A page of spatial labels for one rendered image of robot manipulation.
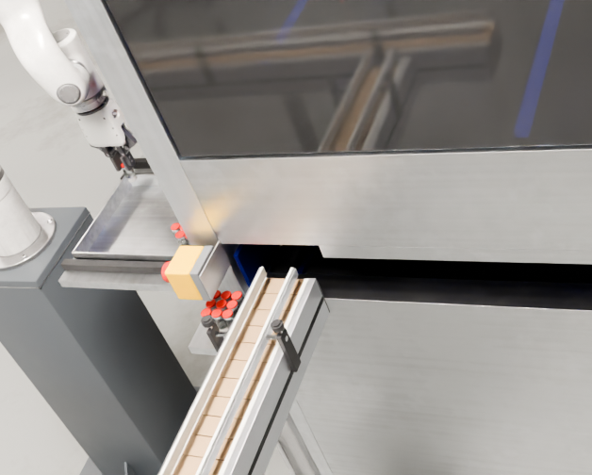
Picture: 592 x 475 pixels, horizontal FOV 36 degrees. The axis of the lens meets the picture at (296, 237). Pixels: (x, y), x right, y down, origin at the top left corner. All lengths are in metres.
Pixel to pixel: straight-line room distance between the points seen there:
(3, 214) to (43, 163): 2.19
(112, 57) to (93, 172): 2.61
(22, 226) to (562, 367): 1.21
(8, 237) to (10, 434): 1.11
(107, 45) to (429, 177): 0.53
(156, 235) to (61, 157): 2.33
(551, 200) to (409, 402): 0.64
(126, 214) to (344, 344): 0.62
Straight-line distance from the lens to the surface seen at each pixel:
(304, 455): 1.75
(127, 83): 1.50
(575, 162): 1.34
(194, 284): 1.64
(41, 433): 3.08
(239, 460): 1.45
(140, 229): 2.04
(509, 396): 1.77
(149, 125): 1.54
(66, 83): 1.86
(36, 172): 4.29
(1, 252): 2.21
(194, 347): 1.71
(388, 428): 1.97
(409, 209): 1.46
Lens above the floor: 2.03
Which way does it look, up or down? 39 degrees down
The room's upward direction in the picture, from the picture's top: 23 degrees counter-clockwise
